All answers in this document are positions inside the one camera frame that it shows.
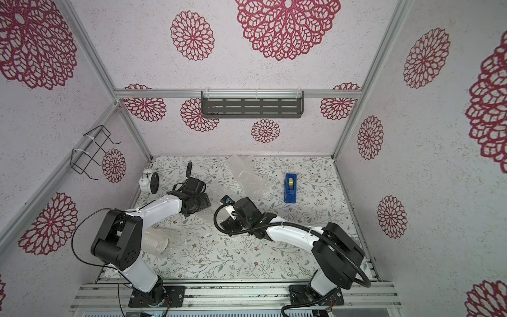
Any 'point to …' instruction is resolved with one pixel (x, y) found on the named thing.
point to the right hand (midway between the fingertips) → (228, 214)
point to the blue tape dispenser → (290, 188)
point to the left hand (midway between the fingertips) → (202, 205)
